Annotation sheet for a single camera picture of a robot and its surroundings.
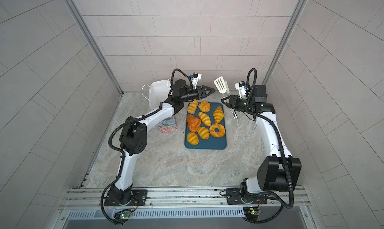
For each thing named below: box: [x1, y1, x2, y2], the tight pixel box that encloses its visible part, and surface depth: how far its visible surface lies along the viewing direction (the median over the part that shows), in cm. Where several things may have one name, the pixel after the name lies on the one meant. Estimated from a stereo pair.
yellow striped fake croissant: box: [213, 105, 225, 124], surface depth 101 cm
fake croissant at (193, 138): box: [187, 132, 199, 146], surface depth 89 cm
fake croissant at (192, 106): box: [187, 99, 199, 114], surface depth 104 cm
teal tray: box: [184, 102, 227, 150], surface depth 95 cm
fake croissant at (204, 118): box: [198, 111, 212, 127], surface depth 100 cm
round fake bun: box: [198, 101, 211, 113], surface depth 104 cm
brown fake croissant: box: [187, 114, 202, 133], surface depth 97 cm
